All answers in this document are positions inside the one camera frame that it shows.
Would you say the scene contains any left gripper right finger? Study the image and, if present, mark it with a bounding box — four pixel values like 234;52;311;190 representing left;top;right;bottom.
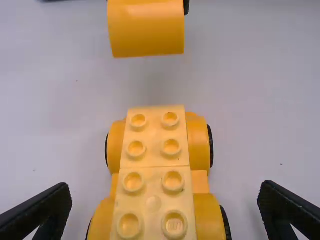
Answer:
257;180;320;240

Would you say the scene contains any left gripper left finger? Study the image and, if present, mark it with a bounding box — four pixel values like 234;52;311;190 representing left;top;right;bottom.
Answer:
0;182;73;240

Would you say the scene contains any yellow toy brick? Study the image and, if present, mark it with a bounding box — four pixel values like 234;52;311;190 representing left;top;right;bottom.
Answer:
106;0;186;59

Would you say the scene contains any yellow toy car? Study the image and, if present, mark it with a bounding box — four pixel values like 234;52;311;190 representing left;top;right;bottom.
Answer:
86;104;232;240

